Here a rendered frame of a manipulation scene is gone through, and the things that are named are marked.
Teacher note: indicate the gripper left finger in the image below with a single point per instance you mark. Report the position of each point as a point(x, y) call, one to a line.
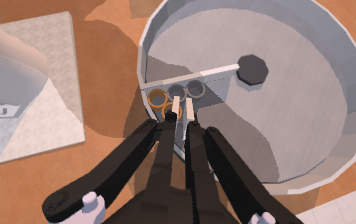
point(85, 200)

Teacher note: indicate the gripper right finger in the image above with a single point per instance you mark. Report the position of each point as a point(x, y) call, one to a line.
point(251, 201)

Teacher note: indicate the bronze bushing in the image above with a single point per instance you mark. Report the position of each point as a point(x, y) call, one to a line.
point(168, 106)
point(154, 93)

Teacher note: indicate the grey metal bushing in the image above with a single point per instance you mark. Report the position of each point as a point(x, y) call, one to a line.
point(177, 88)
point(179, 123)
point(199, 86)

